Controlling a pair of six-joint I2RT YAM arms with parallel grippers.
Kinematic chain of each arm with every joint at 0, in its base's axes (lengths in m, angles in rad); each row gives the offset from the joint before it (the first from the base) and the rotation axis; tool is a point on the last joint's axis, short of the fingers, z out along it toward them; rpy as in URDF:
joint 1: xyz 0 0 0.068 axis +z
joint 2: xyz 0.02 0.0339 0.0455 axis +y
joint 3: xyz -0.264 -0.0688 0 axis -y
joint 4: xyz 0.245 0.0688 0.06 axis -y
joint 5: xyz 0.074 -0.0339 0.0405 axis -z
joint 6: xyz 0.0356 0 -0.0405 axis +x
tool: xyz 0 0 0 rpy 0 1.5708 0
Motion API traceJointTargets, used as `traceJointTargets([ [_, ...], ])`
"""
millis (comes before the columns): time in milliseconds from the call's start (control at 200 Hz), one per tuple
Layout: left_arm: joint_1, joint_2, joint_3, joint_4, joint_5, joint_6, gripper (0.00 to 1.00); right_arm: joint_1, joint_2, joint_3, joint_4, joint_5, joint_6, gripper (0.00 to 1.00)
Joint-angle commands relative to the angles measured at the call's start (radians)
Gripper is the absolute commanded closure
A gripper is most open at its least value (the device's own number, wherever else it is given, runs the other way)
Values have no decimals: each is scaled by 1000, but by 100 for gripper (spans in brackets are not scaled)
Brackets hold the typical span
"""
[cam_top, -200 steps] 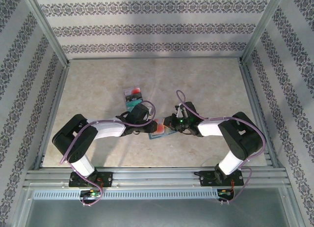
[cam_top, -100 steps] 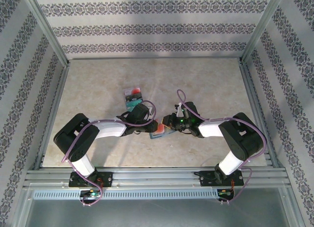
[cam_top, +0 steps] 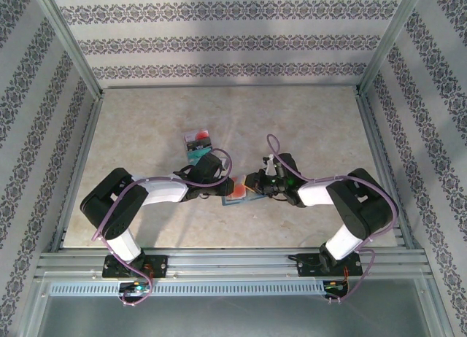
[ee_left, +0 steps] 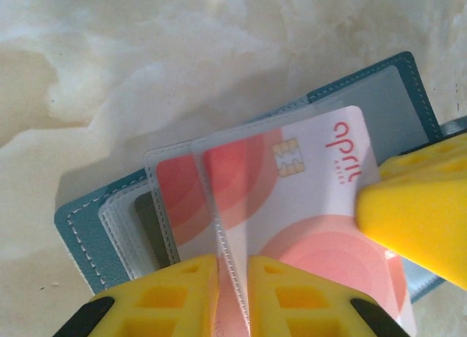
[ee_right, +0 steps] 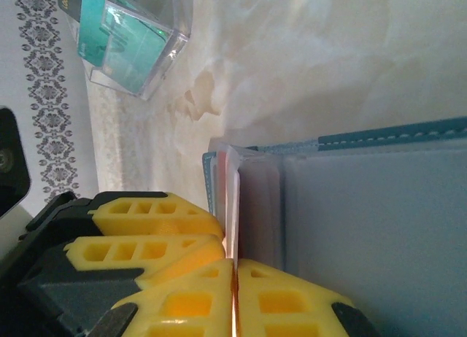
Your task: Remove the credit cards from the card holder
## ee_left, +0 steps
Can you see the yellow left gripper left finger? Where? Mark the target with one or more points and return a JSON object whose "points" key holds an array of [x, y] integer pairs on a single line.
{"points": [[157, 304]]}

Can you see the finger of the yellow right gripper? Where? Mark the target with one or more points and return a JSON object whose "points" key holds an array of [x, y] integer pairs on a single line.
{"points": [[419, 213]]}

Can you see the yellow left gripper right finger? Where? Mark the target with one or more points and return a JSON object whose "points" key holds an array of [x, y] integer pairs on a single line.
{"points": [[310, 308]]}

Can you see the blue leather card holder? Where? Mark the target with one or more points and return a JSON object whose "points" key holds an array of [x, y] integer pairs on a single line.
{"points": [[401, 103]]}

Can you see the dark grey card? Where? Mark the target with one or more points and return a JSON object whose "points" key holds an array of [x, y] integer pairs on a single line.
{"points": [[147, 235]]}

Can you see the white card with pink circle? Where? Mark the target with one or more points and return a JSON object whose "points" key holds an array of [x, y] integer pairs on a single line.
{"points": [[182, 205]]}

